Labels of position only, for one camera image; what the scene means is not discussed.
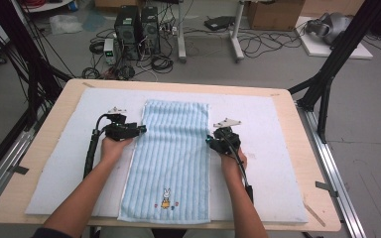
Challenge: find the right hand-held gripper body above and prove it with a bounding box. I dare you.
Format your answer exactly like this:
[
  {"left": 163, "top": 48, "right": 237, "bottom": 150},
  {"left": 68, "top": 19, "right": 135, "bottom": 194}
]
[{"left": 212, "top": 118, "right": 242, "bottom": 156}]

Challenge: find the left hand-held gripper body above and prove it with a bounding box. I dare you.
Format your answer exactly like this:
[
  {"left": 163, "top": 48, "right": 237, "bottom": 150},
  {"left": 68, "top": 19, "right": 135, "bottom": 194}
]
[{"left": 104, "top": 106, "right": 139, "bottom": 143}]

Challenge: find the light blue striped towel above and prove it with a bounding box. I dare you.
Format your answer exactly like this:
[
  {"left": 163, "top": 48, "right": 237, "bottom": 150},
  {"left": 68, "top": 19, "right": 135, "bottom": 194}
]
[{"left": 117, "top": 98, "right": 212, "bottom": 225}]

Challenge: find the person's left hand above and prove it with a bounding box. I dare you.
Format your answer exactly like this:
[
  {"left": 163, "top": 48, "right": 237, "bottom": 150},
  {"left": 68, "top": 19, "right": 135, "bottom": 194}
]
[{"left": 99, "top": 138, "right": 134, "bottom": 166}]

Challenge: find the person's right hand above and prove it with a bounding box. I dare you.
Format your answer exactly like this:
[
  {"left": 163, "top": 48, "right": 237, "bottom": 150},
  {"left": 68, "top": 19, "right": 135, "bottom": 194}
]
[{"left": 220, "top": 148, "right": 249, "bottom": 179}]

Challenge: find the white grid mat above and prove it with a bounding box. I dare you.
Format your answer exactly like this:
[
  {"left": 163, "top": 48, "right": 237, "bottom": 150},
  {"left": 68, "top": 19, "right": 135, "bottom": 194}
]
[{"left": 25, "top": 87, "right": 310, "bottom": 224}]

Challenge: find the white power supply box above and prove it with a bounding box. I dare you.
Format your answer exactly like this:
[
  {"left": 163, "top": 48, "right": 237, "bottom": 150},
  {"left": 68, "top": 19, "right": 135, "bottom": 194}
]
[{"left": 103, "top": 38, "right": 117, "bottom": 65}]

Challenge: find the wide black computer tower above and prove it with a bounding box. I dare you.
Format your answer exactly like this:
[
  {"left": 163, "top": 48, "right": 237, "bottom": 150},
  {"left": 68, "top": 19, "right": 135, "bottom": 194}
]
[{"left": 113, "top": 4, "right": 142, "bottom": 61}]

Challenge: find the narrow black computer tower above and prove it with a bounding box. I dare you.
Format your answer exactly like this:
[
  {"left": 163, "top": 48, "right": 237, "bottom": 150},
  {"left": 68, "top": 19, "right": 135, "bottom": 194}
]
[{"left": 140, "top": 5, "right": 162, "bottom": 56}]

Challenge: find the white desk leg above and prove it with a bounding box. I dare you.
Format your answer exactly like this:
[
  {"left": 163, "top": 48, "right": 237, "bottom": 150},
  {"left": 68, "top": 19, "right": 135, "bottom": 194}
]
[
  {"left": 177, "top": 0, "right": 189, "bottom": 63},
  {"left": 230, "top": 0, "right": 246, "bottom": 63}
]

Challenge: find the thin wooden stick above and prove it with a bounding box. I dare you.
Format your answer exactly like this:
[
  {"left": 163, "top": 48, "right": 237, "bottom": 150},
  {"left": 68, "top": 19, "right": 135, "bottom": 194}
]
[{"left": 303, "top": 201, "right": 327, "bottom": 228}]

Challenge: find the black flat device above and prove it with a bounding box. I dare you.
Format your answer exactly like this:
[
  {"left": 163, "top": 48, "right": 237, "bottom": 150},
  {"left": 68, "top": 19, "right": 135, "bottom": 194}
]
[{"left": 203, "top": 15, "right": 236, "bottom": 32}]

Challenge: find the clear plastic bag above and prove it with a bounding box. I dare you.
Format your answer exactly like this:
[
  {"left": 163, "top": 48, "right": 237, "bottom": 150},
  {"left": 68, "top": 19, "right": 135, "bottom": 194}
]
[{"left": 49, "top": 13, "right": 84, "bottom": 36}]

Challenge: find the person's dark sleeve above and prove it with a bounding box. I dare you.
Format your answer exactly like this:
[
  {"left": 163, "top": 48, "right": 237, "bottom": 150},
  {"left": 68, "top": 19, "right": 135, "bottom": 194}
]
[{"left": 31, "top": 227, "right": 74, "bottom": 238}]

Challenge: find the white floor board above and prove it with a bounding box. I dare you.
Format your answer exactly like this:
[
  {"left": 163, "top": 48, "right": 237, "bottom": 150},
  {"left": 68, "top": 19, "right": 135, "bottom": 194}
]
[{"left": 294, "top": 15, "right": 374, "bottom": 60}]

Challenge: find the brown cardboard box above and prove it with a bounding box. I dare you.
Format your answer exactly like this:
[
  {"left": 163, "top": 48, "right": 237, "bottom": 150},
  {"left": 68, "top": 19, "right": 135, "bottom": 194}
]
[{"left": 247, "top": 0, "right": 306, "bottom": 32}]

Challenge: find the grey headset device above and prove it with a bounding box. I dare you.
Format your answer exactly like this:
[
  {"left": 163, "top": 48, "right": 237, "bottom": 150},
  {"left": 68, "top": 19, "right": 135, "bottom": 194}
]
[{"left": 305, "top": 12, "right": 353, "bottom": 46}]

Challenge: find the right hand-held gripper black cable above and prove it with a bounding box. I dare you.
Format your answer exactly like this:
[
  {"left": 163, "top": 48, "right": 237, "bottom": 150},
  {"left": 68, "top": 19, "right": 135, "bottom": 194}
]
[{"left": 225, "top": 131, "right": 255, "bottom": 203}]

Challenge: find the hand-held gripper black cable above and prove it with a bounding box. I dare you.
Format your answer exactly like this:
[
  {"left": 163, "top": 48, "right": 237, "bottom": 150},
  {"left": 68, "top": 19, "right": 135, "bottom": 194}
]
[
  {"left": 225, "top": 131, "right": 255, "bottom": 203},
  {"left": 82, "top": 113, "right": 114, "bottom": 179}
]

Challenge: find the left hand-held gripper black cable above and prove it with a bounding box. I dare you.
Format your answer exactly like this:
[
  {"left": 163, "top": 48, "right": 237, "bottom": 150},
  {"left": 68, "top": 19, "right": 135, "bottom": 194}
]
[{"left": 82, "top": 113, "right": 114, "bottom": 179}]

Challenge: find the black cable coil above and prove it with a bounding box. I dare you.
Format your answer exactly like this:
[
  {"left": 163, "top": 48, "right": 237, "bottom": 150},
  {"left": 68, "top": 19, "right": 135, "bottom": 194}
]
[{"left": 150, "top": 54, "right": 175, "bottom": 74}]

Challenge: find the aluminium rail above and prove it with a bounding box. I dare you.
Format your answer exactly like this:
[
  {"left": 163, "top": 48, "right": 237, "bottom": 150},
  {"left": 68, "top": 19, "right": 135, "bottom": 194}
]
[
  {"left": 296, "top": 101, "right": 368, "bottom": 238},
  {"left": 0, "top": 108, "right": 45, "bottom": 216}
]

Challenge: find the tangle of black floor cables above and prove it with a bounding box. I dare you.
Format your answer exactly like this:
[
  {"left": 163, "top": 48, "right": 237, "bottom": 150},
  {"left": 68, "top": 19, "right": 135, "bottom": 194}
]
[{"left": 237, "top": 28, "right": 300, "bottom": 60}]

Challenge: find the grey metal bracket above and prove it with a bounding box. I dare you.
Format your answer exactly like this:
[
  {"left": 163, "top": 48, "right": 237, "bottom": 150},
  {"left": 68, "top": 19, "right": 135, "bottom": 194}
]
[{"left": 315, "top": 180, "right": 339, "bottom": 198}]

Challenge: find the black metal frame stand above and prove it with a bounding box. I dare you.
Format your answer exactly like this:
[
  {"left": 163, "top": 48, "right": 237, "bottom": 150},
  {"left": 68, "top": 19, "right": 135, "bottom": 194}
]
[
  {"left": 287, "top": 0, "right": 381, "bottom": 145},
  {"left": 0, "top": 0, "right": 74, "bottom": 132}
]

